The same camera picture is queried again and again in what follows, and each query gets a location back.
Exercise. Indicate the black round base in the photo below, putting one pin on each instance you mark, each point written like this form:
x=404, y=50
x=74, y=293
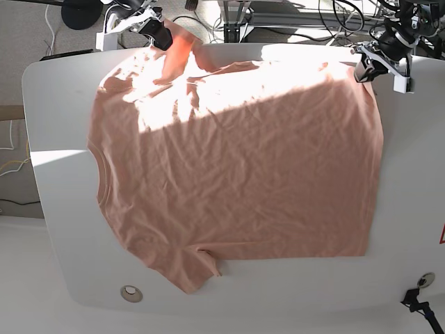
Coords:
x=81, y=14

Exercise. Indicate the metal table grommet right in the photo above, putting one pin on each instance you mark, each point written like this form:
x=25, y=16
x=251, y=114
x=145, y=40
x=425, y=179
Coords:
x=426, y=280

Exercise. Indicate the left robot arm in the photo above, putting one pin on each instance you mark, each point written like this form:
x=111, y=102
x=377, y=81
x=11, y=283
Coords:
x=415, y=24

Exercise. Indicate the metal table grommet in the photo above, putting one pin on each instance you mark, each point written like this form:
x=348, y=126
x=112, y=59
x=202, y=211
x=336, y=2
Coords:
x=426, y=280
x=131, y=294

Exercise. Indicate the metal table grommet left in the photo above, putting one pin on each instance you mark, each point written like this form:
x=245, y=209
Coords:
x=131, y=294

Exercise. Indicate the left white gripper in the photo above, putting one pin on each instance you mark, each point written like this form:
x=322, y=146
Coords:
x=374, y=63

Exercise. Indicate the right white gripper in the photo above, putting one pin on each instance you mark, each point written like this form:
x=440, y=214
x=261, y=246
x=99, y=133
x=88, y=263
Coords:
x=146, y=20

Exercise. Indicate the salmon pink T-shirt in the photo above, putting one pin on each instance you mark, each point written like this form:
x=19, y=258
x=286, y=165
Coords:
x=249, y=161

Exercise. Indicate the black table clamp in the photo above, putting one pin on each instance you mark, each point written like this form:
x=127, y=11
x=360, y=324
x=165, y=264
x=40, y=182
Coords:
x=410, y=301

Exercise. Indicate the red warning sticker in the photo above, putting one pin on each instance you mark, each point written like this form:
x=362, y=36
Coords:
x=442, y=238

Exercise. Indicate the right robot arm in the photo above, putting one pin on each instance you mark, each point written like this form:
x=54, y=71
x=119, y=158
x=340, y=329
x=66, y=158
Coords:
x=131, y=5

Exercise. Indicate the aluminium frame stand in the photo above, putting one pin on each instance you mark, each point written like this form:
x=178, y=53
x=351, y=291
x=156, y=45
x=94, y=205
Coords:
x=336, y=18

